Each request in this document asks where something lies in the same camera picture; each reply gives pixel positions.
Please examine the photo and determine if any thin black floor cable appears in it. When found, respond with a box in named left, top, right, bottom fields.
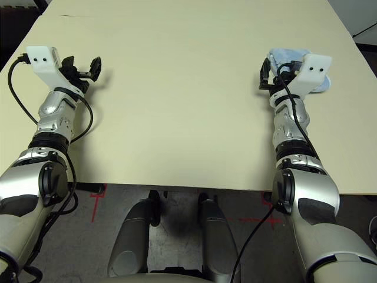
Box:
left=352, top=24, right=377, bottom=38

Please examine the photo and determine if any grey robot leg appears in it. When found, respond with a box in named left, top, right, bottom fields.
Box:
left=197, top=193, right=242, bottom=283
left=107, top=190, right=162, bottom=279

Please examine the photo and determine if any black-framed side table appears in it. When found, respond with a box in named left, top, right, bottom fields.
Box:
left=34, top=0, right=52, bottom=15

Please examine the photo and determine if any grey robot waist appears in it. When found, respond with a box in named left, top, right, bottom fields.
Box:
left=107, top=271, right=213, bottom=283

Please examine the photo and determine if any light blue towel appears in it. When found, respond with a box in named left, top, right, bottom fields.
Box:
left=267, top=47, right=332, bottom=94

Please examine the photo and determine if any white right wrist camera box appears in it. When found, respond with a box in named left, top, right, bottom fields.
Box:
left=285, top=52, right=333, bottom=97

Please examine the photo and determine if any grey robot right leg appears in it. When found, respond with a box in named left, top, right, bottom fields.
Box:
left=197, top=193, right=242, bottom=283

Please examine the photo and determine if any grey robot left leg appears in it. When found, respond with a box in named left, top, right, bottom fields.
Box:
left=107, top=190, right=162, bottom=279

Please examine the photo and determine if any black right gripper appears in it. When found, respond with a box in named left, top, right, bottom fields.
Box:
left=258, top=57, right=289, bottom=97

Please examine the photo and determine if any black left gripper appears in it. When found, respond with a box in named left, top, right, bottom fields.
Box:
left=59, top=55, right=102, bottom=96

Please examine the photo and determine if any black foam floor mat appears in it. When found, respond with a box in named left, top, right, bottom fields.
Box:
left=0, top=4, right=42, bottom=71

